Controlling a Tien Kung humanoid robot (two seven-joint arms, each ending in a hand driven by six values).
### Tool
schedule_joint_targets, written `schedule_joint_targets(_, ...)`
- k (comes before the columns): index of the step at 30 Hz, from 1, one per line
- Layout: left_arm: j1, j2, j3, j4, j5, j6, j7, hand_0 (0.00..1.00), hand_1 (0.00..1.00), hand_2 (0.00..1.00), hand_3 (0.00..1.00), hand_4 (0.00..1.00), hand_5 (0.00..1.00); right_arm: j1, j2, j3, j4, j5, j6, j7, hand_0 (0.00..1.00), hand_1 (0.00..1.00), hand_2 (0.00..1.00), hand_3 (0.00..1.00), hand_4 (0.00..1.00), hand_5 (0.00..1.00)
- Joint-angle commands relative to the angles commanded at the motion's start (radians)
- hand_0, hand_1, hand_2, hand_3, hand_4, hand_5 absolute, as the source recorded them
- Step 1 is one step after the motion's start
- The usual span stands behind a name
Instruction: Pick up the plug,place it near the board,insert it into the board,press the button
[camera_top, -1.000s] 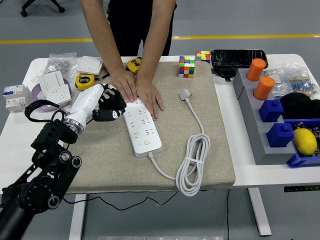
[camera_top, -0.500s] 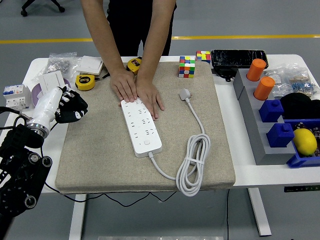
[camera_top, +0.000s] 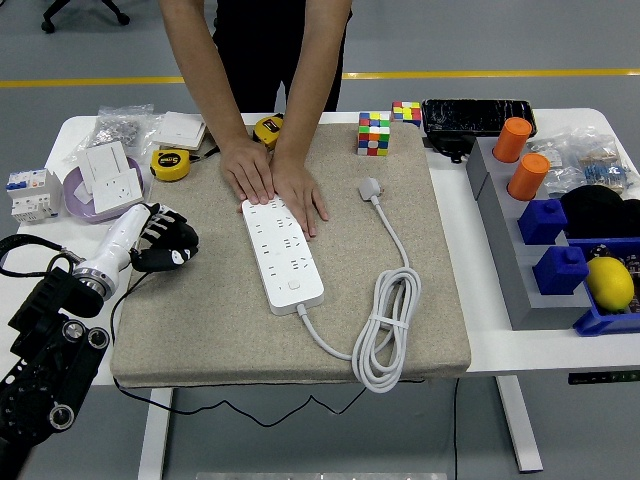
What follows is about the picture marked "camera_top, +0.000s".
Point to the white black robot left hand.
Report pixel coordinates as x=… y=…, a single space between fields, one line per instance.
x=120 y=235

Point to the person's right hand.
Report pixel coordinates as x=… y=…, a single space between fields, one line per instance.
x=248 y=170

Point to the person's left hand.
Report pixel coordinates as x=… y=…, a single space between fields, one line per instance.
x=299 y=190

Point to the white power strip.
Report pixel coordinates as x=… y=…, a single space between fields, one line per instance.
x=280 y=270

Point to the person's right forearm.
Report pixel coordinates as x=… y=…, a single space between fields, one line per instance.
x=210 y=75

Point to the person's left forearm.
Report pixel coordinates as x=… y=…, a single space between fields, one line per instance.
x=312 y=85

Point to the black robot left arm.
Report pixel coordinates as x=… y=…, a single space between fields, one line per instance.
x=60 y=360

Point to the dark circuit board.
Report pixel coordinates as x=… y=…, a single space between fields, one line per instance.
x=632 y=265

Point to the purple bowl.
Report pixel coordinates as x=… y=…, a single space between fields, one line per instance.
x=85 y=212

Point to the yellow black tape measure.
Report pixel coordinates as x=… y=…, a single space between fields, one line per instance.
x=266 y=131
x=170 y=165

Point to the beige fabric mat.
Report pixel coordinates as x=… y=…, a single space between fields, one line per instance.
x=340 y=250

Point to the large colourful puzzle cube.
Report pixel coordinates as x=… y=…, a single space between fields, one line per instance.
x=374 y=133

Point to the white circuit breaker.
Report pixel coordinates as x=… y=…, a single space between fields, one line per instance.
x=30 y=195

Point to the clear bag of screws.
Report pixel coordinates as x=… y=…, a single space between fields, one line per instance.
x=117 y=131

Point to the person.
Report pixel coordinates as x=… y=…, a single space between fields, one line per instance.
x=265 y=50

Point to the small colourful puzzle cube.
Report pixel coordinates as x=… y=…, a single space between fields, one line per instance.
x=406 y=112

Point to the black small device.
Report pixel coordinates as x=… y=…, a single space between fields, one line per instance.
x=450 y=145

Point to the black wrapped box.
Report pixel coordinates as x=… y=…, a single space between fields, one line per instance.
x=478 y=117

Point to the orange cylinder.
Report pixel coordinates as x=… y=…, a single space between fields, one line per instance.
x=511 y=139
x=528 y=176

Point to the black office chair base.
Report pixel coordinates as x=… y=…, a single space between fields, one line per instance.
x=48 y=24

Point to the grey block holder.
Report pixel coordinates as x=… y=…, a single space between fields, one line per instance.
x=520 y=280

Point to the blue block with knob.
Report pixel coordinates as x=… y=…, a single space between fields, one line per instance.
x=560 y=270
x=542 y=221

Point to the clear bag of white parts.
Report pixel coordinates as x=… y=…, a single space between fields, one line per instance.
x=552 y=157

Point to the black cloth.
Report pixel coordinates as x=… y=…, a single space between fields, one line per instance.
x=595 y=210

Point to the clear bag of blue resistors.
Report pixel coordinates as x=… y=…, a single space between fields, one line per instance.
x=607 y=172

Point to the yellow lemon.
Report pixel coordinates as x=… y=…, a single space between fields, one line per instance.
x=609 y=285

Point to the blue plastic bin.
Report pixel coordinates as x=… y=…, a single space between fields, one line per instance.
x=600 y=322

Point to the black table control panel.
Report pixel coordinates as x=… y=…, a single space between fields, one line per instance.
x=602 y=378

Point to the white wall socket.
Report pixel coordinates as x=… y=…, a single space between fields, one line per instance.
x=117 y=192

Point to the white switch panel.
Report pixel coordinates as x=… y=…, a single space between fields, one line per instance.
x=102 y=160

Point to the white flat switch plate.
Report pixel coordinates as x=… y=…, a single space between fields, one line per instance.
x=175 y=129

